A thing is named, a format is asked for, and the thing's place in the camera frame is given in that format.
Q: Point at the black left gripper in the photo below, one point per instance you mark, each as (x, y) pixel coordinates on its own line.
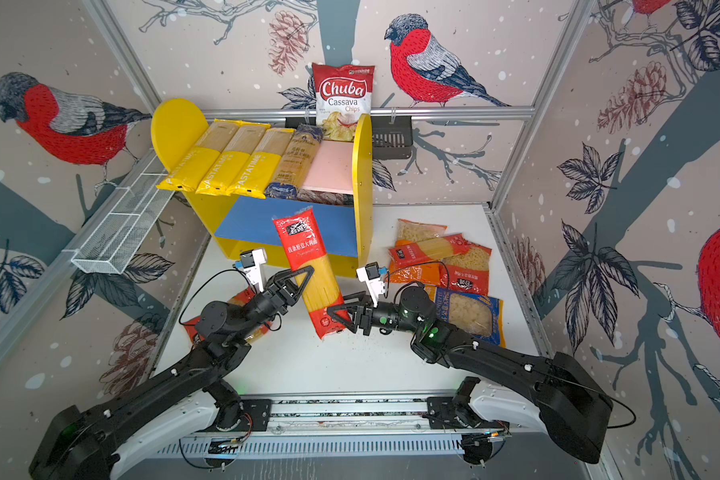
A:
(279, 294)

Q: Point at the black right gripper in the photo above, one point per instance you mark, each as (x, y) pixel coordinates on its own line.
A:
(366, 319)

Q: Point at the red spaghetti bag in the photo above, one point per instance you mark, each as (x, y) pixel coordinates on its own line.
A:
(303, 246)
(429, 250)

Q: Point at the yellow Pastatime spaghetti bag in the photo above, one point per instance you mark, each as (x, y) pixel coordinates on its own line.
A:
(198, 160)
(232, 159)
(258, 170)

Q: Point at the blue spaghetti bag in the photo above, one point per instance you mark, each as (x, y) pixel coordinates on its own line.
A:
(295, 163)

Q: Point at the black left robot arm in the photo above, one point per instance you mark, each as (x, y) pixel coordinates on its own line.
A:
(192, 395)

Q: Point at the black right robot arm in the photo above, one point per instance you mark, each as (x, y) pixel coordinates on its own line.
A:
(573, 408)

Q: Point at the yellow pink blue shelf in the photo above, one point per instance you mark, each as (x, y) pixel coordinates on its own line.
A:
(241, 223)

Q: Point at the red short pasta bag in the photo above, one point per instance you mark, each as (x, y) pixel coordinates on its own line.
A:
(468, 272)

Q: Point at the blue orange pasta bag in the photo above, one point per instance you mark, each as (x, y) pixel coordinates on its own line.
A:
(478, 315)

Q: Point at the orange macaroni bag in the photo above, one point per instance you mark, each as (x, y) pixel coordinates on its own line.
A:
(412, 232)

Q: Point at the red macaroni bag left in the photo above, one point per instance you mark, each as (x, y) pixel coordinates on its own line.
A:
(239, 320)

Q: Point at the Chuba cassava chips bag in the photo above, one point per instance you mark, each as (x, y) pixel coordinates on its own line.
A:
(343, 94)

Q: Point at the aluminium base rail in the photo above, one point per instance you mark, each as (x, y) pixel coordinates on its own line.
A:
(334, 426)

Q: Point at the black wall basket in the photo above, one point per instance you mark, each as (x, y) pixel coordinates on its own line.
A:
(392, 138)

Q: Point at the white wire basket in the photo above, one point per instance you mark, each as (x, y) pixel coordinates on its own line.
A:
(117, 237)

